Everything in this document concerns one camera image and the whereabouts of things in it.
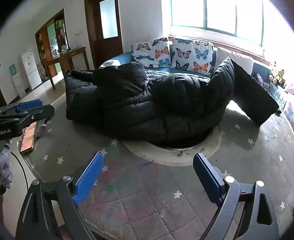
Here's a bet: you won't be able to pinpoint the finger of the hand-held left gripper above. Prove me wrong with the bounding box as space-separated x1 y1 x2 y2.
0 104 55 130
0 99 43 117

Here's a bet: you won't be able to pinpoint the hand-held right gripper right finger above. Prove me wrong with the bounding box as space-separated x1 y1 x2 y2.
192 152 281 240

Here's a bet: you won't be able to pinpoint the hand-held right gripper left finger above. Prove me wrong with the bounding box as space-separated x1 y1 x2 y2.
15 151 105 240

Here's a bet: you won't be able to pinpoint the black puffer jacket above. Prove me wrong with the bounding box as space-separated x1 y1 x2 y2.
65 57 279 148

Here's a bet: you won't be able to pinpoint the person's left hand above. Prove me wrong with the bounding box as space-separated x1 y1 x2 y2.
0 147 13 187

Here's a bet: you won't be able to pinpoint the grey cloth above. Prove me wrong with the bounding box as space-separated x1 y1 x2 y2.
34 124 52 138

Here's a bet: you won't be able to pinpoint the smartphone with lit screen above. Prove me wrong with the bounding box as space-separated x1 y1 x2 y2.
19 121 39 155

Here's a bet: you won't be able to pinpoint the white refrigerator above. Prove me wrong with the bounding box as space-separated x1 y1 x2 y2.
21 49 42 90

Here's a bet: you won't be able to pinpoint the round white rug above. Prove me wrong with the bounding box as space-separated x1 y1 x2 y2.
123 100 247 167

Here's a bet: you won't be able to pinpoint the grey star-print mat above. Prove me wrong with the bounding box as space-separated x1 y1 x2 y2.
22 97 294 240

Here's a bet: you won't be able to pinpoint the wooden display cabinet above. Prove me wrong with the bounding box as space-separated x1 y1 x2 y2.
35 9 70 78

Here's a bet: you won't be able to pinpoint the wooden table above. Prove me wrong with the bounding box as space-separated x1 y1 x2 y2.
42 46 90 90

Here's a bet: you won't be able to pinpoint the dark wooden door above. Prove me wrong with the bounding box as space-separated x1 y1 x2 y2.
84 0 124 69

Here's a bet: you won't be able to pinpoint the blue sofa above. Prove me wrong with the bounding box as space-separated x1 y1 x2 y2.
99 42 287 113

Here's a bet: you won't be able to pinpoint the beige cushion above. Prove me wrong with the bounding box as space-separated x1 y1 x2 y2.
216 47 254 75

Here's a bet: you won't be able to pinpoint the butterfly print pillow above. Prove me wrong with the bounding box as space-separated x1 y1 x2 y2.
171 38 214 75
131 37 172 68

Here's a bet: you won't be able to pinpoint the white and black plush toy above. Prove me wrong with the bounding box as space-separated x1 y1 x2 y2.
269 61 279 83

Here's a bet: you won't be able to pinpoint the green-framed window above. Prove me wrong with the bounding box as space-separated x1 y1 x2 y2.
169 0 265 47

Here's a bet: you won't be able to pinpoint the black cable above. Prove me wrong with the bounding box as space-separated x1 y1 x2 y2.
11 152 29 198

